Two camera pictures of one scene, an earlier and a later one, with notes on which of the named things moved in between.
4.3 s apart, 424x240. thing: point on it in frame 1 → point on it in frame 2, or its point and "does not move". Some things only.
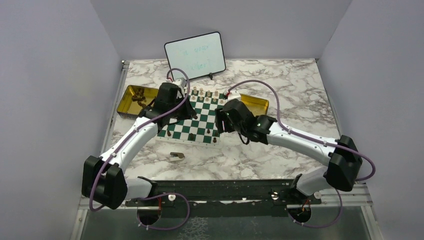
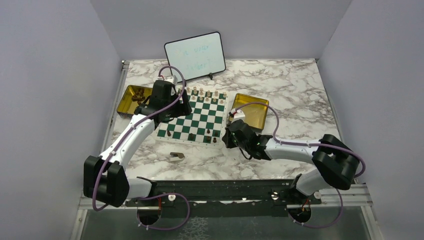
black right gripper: (220, 116) → (226, 138)
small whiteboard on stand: (198, 56) does not move
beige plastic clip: (176, 156) does not move
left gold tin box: (134, 100) does not move
